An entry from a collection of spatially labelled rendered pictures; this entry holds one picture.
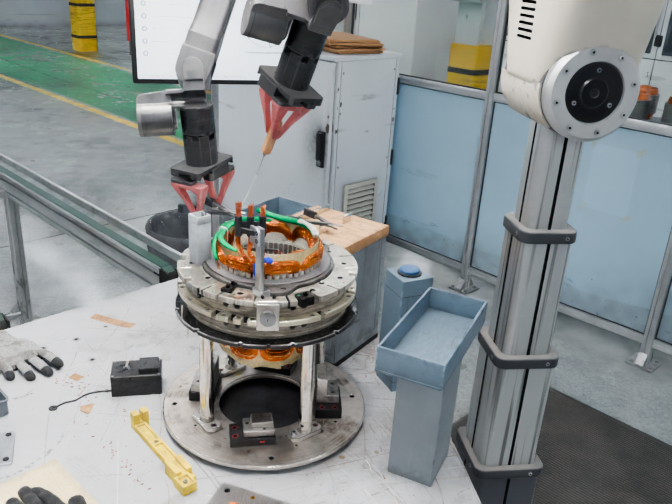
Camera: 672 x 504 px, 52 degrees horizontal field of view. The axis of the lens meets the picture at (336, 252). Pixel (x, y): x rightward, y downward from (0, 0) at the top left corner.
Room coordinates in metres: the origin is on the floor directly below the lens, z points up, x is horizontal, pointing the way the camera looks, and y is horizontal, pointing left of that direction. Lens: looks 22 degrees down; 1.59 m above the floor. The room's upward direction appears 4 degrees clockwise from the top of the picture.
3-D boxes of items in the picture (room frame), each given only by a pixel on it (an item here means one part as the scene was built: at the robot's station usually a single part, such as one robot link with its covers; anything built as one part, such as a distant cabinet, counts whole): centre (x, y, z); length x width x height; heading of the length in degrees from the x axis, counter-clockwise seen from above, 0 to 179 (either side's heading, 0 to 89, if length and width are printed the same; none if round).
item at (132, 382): (1.17, 0.38, 0.81); 0.10 x 0.06 x 0.06; 103
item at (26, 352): (1.26, 0.67, 0.79); 0.24 x 0.12 x 0.02; 46
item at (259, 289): (0.99, 0.12, 1.15); 0.03 x 0.02 x 0.12; 40
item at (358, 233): (1.42, 0.02, 1.05); 0.20 x 0.19 x 0.02; 57
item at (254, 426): (1.02, 0.12, 0.83); 0.05 x 0.04 x 0.02; 102
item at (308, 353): (1.03, 0.04, 0.91); 0.02 x 0.02 x 0.21
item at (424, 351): (1.00, -0.17, 0.92); 0.25 x 0.11 x 0.28; 156
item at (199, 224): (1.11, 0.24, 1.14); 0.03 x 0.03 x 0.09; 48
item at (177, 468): (0.97, 0.28, 0.80); 0.22 x 0.04 x 0.03; 40
